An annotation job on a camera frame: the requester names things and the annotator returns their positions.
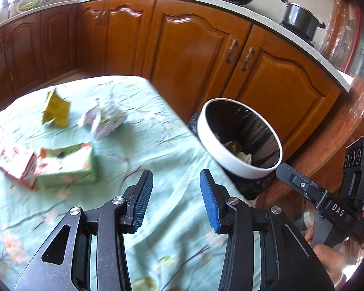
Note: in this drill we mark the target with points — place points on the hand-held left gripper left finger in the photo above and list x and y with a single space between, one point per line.
141 206

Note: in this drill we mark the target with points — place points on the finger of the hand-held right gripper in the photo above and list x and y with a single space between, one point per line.
300 185

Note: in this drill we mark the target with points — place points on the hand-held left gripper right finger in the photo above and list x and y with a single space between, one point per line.
209 200

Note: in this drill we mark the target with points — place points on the white bin with black bag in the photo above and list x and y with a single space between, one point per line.
230 162

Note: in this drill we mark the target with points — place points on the green drink carton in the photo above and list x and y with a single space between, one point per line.
69 166

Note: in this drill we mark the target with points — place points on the silver wrapper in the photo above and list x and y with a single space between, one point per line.
104 121

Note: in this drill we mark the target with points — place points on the yellow wrapper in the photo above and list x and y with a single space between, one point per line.
56 109

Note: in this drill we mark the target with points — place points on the red drink carton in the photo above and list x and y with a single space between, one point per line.
18 166

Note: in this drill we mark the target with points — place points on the person's right hand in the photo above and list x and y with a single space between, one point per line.
329 257

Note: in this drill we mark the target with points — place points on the floral green tablecloth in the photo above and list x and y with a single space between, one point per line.
157 163

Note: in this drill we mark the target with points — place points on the wooden lower kitchen cabinets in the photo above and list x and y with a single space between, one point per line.
194 45

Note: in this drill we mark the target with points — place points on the dark steel cooking pot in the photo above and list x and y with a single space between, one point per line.
300 19

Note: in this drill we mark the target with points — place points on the colander with green vegetables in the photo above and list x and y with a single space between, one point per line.
28 3

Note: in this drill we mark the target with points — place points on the glass door with red frame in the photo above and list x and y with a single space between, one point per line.
352 36

